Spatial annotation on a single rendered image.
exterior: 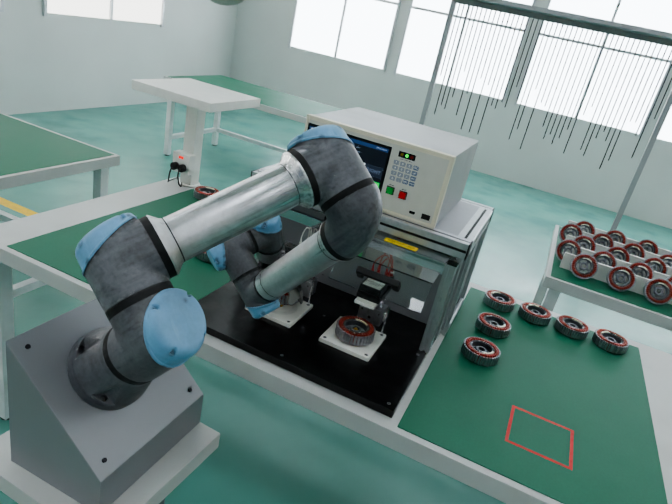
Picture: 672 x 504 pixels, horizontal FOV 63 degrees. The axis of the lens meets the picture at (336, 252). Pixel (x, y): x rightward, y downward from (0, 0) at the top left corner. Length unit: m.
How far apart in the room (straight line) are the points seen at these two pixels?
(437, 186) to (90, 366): 0.94
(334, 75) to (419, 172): 6.96
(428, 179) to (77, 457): 1.02
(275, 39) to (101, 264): 8.02
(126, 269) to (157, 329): 0.11
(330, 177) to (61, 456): 0.67
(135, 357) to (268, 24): 8.16
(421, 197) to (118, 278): 0.86
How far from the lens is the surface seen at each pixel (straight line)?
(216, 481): 2.16
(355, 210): 1.00
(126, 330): 0.94
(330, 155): 1.02
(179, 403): 1.16
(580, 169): 7.79
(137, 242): 0.94
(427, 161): 1.48
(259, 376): 1.43
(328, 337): 1.53
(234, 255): 1.31
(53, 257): 1.87
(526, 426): 1.53
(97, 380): 1.02
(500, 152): 7.82
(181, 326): 0.92
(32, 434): 1.11
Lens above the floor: 1.60
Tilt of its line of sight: 23 degrees down
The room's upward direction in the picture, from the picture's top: 13 degrees clockwise
